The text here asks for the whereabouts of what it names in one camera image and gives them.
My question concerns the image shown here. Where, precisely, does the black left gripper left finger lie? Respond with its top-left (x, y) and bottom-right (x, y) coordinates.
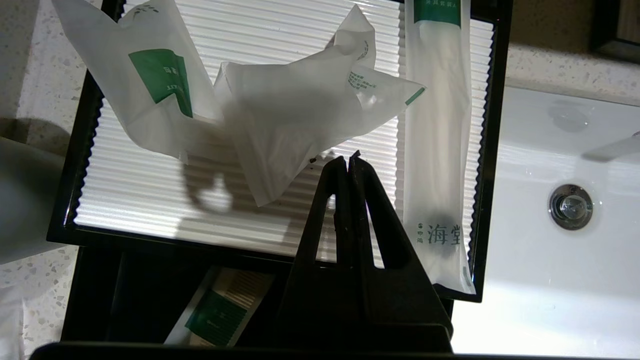
top-left (274, 155), bottom-right (360, 351)

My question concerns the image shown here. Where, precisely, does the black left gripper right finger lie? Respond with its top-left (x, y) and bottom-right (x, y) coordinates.
top-left (348, 150), bottom-right (455, 352)

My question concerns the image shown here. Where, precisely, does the clear sachet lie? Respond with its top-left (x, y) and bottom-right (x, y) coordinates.
top-left (213, 3), bottom-right (427, 208)

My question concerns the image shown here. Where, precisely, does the black amenity box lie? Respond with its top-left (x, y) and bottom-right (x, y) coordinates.
top-left (46, 0), bottom-right (515, 305)

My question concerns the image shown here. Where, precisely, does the comb packet green label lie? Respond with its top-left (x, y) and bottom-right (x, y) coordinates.
top-left (163, 267), bottom-right (276, 347)

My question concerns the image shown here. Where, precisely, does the white sink basin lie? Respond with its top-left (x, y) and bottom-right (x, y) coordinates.
top-left (449, 84), bottom-right (640, 359)

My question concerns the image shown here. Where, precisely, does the long toothbrush packet green band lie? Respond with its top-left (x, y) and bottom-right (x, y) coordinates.
top-left (402, 0), bottom-right (477, 295)

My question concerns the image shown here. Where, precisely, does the chrome sink drain stopper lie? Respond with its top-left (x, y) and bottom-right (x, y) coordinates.
top-left (548, 183), bottom-right (595, 231)

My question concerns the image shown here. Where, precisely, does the small sachet green label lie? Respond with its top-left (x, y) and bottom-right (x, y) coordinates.
top-left (51, 0), bottom-right (224, 161)

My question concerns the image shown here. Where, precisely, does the grey plastic cup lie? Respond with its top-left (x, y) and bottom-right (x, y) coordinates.
top-left (0, 134), bottom-right (67, 266)

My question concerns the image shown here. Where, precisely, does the black soap dish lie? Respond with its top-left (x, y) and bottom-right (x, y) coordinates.
top-left (589, 0), bottom-right (640, 64)

